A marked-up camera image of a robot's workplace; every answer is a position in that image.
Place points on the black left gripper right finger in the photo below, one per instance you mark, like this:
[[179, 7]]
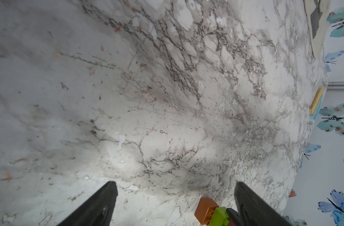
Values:
[[253, 211]]

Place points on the green lego brick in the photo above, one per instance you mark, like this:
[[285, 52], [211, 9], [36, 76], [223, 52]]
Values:
[[220, 217]]

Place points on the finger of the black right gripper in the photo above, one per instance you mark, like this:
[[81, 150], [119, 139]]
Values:
[[234, 216]]

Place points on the orange lego brick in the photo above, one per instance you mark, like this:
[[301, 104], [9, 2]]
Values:
[[205, 210]]

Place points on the pink lego brick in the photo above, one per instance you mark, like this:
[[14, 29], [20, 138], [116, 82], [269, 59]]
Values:
[[231, 223]]

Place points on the blue hand brush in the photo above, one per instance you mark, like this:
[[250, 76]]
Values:
[[316, 104]]

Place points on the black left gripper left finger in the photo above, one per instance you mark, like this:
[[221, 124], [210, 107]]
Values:
[[97, 210]]

